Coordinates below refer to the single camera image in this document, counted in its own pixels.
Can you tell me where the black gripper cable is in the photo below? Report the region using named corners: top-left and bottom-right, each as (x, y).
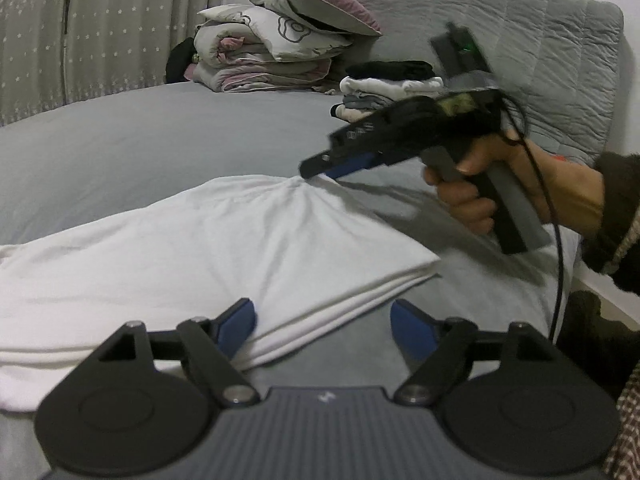
top-left (500, 95), bottom-right (567, 346)

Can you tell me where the grey bed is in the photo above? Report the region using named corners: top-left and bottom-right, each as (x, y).
top-left (0, 82), bottom-right (581, 480)

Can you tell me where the person's right hand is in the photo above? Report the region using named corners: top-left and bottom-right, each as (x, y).
top-left (422, 127), bottom-right (587, 236)

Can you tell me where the black folded garment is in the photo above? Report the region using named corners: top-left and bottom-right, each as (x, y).
top-left (345, 60), bottom-right (435, 81)

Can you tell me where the white folded garment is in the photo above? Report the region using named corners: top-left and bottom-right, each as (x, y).
top-left (340, 76), bottom-right (446, 103)

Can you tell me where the person's right forearm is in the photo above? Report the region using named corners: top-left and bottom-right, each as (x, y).
top-left (575, 151), bottom-right (640, 293)

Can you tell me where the grey star-print curtain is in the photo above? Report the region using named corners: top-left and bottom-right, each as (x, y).
top-left (62, 0), bottom-right (233, 108)
top-left (0, 0), bottom-right (76, 128)

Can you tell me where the grey folded garment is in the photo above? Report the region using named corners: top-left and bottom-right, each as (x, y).
top-left (342, 92), bottom-right (401, 111)

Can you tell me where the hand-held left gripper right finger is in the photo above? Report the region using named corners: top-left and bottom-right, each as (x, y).
top-left (390, 299), bottom-right (588, 407)

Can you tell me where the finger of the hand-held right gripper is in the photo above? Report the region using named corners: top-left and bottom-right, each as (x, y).
top-left (325, 152), bottom-right (396, 181)
top-left (299, 149), bottom-right (343, 180)

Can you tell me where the black cloth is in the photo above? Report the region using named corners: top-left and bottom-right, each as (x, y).
top-left (165, 37), bottom-right (197, 83)

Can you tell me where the white long-sleeve shirt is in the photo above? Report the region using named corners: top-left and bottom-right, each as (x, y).
top-left (0, 174), bottom-right (442, 413)

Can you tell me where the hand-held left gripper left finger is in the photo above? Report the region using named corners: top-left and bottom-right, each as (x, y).
top-left (65, 297), bottom-right (261, 407)

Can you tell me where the person's dark clothing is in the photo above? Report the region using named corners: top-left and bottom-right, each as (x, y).
top-left (555, 287), bottom-right (640, 480)

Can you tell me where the folded floral quilt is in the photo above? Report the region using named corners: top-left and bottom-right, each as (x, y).
top-left (184, 4), bottom-right (353, 93)

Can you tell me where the pink grey pillow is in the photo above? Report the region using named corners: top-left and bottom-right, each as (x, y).
top-left (233, 0), bottom-right (383, 37)

